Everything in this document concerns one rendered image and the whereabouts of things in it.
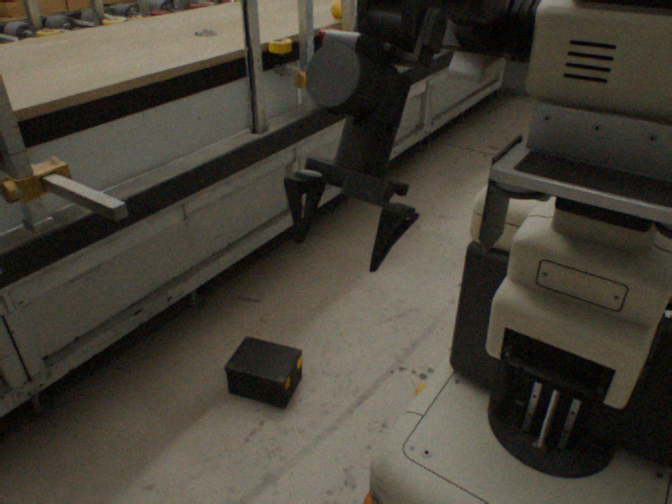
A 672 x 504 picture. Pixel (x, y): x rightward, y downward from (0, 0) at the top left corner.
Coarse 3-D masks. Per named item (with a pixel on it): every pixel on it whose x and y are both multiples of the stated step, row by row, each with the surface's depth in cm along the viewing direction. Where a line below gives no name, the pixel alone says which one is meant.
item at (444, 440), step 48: (432, 384) 139; (480, 384) 138; (432, 432) 126; (480, 432) 126; (384, 480) 119; (432, 480) 116; (480, 480) 116; (528, 480) 116; (576, 480) 116; (624, 480) 116
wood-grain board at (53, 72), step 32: (288, 0) 269; (320, 0) 269; (96, 32) 203; (128, 32) 203; (160, 32) 204; (192, 32) 204; (224, 32) 204; (288, 32) 204; (0, 64) 164; (32, 64) 164; (64, 64) 164; (96, 64) 164; (128, 64) 164; (160, 64) 164; (192, 64) 167; (32, 96) 137; (64, 96) 137; (96, 96) 144
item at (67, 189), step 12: (0, 156) 126; (0, 168) 126; (48, 180) 115; (60, 180) 115; (72, 180) 115; (60, 192) 114; (72, 192) 111; (84, 192) 110; (96, 192) 110; (84, 204) 111; (96, 204) 108; (108, 204) 106; (120, 204) 106; (108, 216) 107; (120, 216) 107
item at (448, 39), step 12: (504, 0) 69; (504, 12) 69; (456, 24) 72; (480, 24) 69; (492, 24) 69; (504, 24) 70; (444, 36) 76; (456, 36) 72; (468, 36) 71; (480, 36) 70; (492, 36) 71; (444, 48) 77; (456, 48) 75; (468, 48) 74; (480, 48) 73; (492, 48) 72
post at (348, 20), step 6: (342, 0) 190; (348, 0) 189; (354, 0) 191; (342, 6) 191; (348, 6) 190; (354, 6) 192; (342, 12) 192; (348, 12) 191; (354, 12) 193; (342, 18) 193; (348, 18) 192; (354, 18) 194; (342, 24) 195; (348, 24) 193; (354, 24) 195; (342, 30) 196; (348, 30) 194
